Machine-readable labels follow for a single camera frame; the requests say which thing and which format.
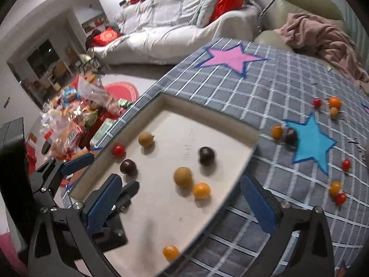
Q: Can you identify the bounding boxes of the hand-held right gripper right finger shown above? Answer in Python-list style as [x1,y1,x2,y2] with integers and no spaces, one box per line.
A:
[241,175,336,277]

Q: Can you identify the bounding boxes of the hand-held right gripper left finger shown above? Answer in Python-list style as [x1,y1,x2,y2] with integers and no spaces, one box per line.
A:
[28,174,124,277]

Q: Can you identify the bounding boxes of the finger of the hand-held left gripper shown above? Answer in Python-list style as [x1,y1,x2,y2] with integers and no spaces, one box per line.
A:
[92,180,141,251]
[29,154,95,205]

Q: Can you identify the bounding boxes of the dark purple plum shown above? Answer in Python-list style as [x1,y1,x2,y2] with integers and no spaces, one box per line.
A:
[284,128,298,146]
[198,147,215,166]
[120,159,138,176]

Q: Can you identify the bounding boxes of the olive green kiwi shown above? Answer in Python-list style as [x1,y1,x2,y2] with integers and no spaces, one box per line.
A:
[174,166,192,188]

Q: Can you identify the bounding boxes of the dark-rimmed white tray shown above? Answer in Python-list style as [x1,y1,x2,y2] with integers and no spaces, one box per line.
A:
[68,92,261,277]

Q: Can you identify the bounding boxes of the pile of snack packets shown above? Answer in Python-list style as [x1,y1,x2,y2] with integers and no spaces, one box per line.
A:
[24,73,136,162]

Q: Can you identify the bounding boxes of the blue paper star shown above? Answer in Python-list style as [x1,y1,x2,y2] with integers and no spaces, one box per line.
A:
[284,113,338,176]

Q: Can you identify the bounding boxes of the pink cloth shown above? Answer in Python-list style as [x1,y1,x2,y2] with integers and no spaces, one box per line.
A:
[0,231,29,277]

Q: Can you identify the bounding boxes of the round red rug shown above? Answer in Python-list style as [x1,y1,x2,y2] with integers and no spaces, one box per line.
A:
[104,82,139,107]

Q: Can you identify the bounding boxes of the grey checked tablecloth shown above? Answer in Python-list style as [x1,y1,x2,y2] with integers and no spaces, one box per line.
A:
[110,37,369,277]

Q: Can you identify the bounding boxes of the red gold-patterned cushion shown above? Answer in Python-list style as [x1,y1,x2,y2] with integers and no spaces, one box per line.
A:
[86,27,123,48]

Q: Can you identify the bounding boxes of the large pink paper star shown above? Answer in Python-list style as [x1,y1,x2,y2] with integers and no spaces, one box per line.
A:
[196,43,268,78]

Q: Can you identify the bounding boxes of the white covered sofa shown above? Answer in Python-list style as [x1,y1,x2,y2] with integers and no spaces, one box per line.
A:
[92,0,260,67]

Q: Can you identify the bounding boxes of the white striped quilt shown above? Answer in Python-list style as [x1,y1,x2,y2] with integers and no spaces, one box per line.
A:
[114,0,254,35]

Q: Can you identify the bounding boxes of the pink fleece blanket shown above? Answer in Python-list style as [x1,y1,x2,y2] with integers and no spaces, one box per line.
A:
[274,13,369,90]

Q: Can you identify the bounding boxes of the pale green curtain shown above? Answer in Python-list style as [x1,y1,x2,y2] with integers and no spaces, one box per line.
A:
[343,4,368,72]

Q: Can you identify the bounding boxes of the plain red cushion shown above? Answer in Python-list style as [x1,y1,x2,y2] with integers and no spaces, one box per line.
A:
[212,0,245,22]

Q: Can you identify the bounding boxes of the white wall shelf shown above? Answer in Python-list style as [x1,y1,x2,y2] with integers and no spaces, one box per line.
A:
[81,13,108,33]

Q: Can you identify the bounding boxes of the grey braided cable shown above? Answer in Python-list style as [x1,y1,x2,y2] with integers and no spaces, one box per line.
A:
[258,0,289,33]

